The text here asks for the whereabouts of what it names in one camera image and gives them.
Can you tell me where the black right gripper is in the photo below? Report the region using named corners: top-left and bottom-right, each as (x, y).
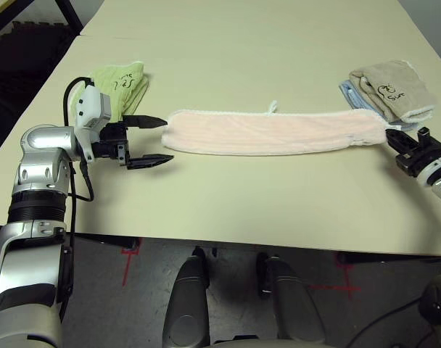
top-left (385, 127), bottom-right (441, 178)

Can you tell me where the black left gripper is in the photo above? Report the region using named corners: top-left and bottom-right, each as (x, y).
top-left (93, 115), bottom-right (176, 171)

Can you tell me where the pink fluffy towel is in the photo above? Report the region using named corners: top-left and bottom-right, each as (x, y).
top-left (161, 100), bottom-right (401, 157)

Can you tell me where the beige folded towel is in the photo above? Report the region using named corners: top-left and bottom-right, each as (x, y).
top-left (348, 59), bottom-right (437, 124)

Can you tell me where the green folded towel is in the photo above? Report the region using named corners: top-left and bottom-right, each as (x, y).
top-left (70, 60), bottom-right (149, 123)

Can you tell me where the light blue folded towel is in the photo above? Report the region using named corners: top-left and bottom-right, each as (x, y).
top-left (338, 80), bottom-right (419, 132)

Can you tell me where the grey right robot leg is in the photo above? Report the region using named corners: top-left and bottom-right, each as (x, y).
top-left (255, 252), bottom-right (326, 345)

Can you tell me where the beige robot torso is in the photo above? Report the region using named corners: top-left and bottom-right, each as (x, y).
top-left (213, 335), bottom-right (337, 348)

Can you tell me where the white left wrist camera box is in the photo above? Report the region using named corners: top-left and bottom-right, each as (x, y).
top-left (75, 83), bottom-right (115, 162)

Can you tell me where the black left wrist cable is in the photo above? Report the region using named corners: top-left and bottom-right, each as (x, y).
top-left (59, 76), bottom-right (96, 327)

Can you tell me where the yellow-edged table with black frame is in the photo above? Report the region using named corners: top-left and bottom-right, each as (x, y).
top-left (0, 0), bottom-right (84, 37)

